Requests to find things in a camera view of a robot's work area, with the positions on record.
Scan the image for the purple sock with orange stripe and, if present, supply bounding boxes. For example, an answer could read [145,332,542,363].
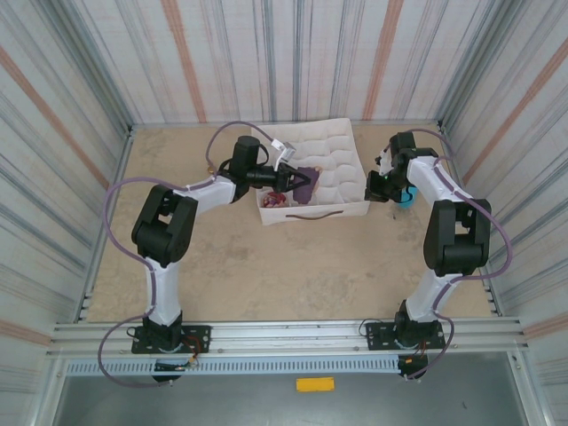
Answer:
[290,164,321,206]

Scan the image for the brown strap handle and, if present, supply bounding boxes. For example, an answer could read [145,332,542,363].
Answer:
[285,209,345,221]

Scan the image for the white fabric organizer box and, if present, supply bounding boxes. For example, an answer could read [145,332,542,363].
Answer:
[251,115,372,228]

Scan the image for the blue plastic tube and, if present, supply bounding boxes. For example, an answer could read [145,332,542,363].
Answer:
[397,185,421,210]

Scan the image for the yellow label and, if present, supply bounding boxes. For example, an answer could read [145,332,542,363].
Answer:
[296,376,335,393]

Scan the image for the aluminium mounting rail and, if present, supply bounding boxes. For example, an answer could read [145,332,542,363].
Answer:
[46,315,532,359]

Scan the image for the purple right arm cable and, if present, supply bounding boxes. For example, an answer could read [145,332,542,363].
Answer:
[401,128,515,382]

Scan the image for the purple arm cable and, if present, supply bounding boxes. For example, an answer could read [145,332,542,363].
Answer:
[401,128,515,382]
[98,121,279,389]

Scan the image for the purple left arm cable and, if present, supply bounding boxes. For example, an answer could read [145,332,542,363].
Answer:
[98,121,279,389]

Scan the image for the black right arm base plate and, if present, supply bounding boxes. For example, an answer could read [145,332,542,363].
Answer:
[364,322,445,351]

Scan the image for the metal side rail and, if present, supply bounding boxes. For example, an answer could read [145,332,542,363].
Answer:
[437,120,505,317]
[73,125,137,323]

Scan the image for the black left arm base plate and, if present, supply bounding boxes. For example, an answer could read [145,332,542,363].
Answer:
[130,325,212,355]

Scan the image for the perforated metal cable tray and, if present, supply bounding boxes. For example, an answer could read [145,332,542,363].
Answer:
[65,358,400,377]

